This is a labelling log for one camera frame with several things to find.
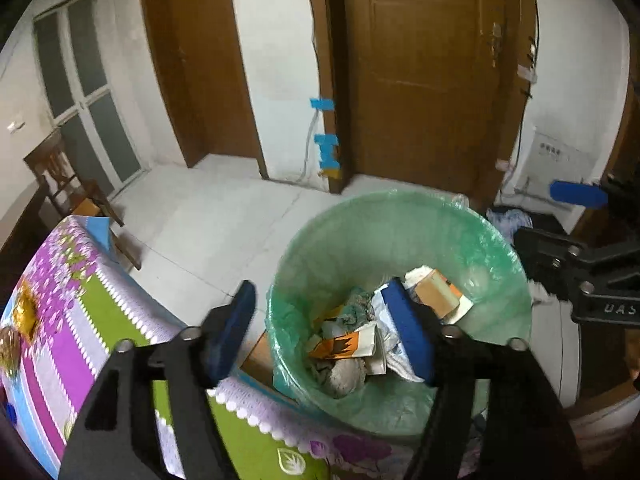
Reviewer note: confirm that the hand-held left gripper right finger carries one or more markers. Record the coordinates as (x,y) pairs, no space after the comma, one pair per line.
(410,335)

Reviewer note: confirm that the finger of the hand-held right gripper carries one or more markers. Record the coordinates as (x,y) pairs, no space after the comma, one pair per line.
(600,275)
(575,192)

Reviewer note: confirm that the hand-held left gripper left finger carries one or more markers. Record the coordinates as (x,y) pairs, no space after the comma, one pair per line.
(232,330)

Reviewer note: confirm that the crushed orange paper cup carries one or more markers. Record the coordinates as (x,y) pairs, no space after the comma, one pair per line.
(440,295)

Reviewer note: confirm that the green wrapper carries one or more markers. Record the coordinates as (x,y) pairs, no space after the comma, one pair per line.
(357,305)

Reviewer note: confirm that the orange and white paper packet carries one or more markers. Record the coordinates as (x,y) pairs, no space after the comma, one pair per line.
(345,345)

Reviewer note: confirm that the grey knitted sock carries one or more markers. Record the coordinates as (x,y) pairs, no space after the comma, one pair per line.
(345,375)

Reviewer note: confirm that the trash bin with green bag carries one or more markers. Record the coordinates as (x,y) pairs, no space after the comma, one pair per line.
(350,240)

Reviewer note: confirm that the cardboard box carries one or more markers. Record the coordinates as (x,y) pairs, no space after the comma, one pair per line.
(260,355)

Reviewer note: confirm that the white appliance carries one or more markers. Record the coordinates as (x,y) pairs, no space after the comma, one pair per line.
(555,160)

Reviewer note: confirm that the crumpled white tissue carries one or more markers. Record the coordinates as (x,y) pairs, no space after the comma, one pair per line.
(510,220)

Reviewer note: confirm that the floral striped tablecloth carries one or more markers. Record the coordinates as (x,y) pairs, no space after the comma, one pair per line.
(100,310)

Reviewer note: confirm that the panelled wooden door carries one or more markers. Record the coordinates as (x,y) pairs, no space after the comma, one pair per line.
(425,75)

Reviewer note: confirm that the blue tape piece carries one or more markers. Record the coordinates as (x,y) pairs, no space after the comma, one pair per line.
(329,159)
(325,140)
(322,104)

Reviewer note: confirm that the gold foil wrapper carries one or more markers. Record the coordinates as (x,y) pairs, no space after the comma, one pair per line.
(25,310)

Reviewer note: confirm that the wooden chair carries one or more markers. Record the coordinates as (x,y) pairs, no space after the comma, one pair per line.
(65,180)

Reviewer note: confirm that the blue bottle cap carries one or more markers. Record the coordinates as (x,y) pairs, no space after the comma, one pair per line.
(10,412)

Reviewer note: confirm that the round wooden table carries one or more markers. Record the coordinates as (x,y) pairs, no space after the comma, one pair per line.
(15,230)

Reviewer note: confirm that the plain wooden door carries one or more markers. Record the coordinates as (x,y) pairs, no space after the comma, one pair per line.
(200,60)

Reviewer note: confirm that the glass double door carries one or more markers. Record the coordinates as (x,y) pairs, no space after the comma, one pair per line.
(85,95)

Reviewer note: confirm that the white wall switch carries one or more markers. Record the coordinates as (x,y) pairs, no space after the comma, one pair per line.
(15,126)

